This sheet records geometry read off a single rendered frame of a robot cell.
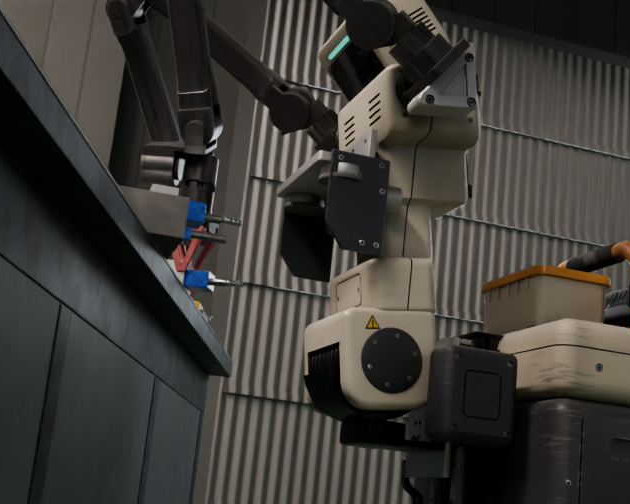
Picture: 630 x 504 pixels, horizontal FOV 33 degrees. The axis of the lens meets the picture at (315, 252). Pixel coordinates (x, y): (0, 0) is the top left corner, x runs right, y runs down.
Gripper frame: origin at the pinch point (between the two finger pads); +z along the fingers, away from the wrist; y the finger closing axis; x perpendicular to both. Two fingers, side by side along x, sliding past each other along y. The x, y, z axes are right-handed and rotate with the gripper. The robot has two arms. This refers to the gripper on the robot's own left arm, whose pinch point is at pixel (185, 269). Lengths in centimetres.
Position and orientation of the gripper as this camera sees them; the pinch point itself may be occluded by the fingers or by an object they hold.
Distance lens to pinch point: 177.0
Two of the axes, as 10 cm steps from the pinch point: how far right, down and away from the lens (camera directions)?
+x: 9.8, 0.8, -1.7
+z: -1.2, 9.7, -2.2
